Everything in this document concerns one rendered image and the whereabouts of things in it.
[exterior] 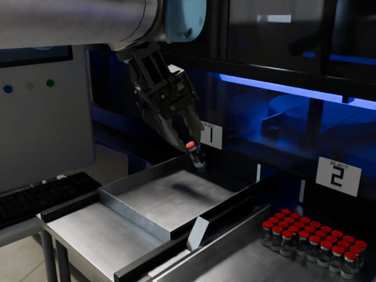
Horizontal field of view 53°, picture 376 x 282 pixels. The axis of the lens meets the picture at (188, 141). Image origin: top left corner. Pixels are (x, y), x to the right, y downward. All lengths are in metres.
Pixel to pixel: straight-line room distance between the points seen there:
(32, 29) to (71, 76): 0.98
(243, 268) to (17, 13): 0.61
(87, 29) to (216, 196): 0.72
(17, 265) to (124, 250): 1.56
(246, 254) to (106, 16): 0.58
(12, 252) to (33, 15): 2.22
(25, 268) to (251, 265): 1.68
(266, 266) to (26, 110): 0.80
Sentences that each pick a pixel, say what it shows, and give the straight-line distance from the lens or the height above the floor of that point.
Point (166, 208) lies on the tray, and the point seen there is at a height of 0.88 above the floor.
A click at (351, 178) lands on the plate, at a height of 1.03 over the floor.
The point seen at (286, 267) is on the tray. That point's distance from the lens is 0.76.
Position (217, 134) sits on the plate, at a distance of 0.95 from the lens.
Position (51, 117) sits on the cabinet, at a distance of 1.23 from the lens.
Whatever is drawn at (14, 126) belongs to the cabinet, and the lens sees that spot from 1.20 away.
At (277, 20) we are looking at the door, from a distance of 0.82.
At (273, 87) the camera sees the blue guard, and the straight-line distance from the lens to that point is 0.83.
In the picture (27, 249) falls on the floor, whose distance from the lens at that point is 2.42.
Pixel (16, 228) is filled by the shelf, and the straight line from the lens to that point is 1.07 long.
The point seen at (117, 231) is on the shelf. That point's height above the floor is 0.88.
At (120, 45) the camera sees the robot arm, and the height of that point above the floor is 1.29.
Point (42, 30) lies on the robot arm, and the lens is 0.26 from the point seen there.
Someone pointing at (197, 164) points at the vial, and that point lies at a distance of 0.68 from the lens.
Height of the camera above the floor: 1.36
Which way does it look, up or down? 21 degrees down
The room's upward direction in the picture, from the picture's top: straight up
